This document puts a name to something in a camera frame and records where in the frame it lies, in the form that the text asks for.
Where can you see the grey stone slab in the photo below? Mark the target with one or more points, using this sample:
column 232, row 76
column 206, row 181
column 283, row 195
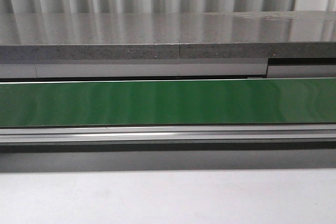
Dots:
column 73, row 37

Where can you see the aluminium conveyor side rail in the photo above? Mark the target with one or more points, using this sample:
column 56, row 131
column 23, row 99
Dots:
column 168, row 138

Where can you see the grey metal back rail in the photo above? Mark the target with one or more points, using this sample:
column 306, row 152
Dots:
column 160, row 68

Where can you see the green conveyor belt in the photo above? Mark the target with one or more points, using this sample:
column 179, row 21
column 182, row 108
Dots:
column 249, row 101

